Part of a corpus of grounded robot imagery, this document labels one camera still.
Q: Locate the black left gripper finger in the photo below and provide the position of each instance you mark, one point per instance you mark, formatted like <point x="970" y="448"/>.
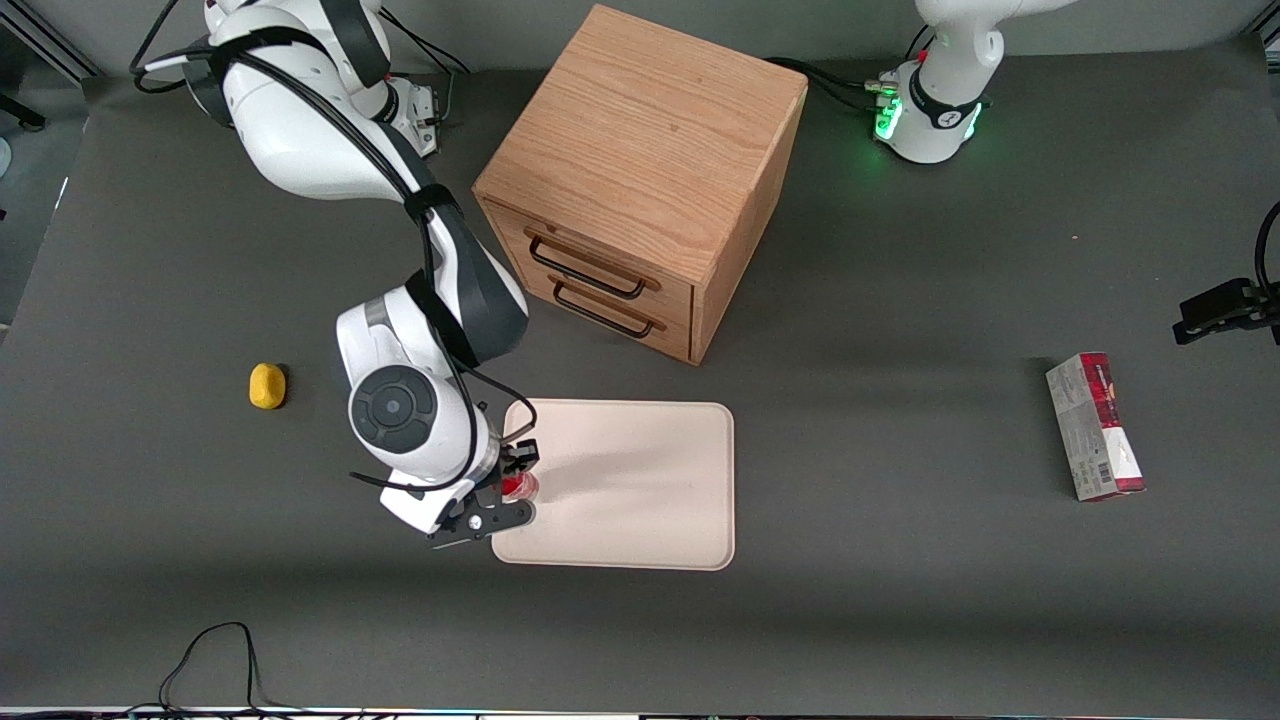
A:
<point x="1275" y="328"/>
<point x="1215" y="303"/>

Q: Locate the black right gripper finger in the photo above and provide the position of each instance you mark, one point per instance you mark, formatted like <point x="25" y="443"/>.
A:
<point x="520" y="457"/>
<point x="490" y="522"/>

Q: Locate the red coke bottle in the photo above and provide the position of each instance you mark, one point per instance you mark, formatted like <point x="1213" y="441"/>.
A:
<point x="518" y="487"/>

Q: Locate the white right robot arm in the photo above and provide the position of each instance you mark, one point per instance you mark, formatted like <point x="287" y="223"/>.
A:
<point x="300" y="140"/>

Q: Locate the beige rectangular tray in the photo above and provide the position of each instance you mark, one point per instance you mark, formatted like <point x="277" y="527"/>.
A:
<point x="640" y="490"/>

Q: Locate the red grey carton box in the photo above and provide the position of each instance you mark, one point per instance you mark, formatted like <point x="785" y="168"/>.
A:
<point x="1095" y="430"/>

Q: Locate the wooden drawer front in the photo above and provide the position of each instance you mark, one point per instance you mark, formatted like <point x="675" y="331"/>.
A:
<point x="680" y="341"/>
<point x="680" y="300"/>

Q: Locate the yellow lemon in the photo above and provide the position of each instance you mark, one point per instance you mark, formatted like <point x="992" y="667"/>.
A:
<point x="267" y="386"/>

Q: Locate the wooden drawer cabinet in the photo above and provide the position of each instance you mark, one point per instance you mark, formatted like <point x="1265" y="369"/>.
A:
<point x="640" y="130"/>

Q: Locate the black stand leg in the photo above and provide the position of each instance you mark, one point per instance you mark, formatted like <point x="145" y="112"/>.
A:
<point x="22" y="113"/>

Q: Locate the aluminium frame rail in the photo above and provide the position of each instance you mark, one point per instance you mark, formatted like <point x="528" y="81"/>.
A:
<point x="1268" y="38"/>
<point x="60" y="45"/>

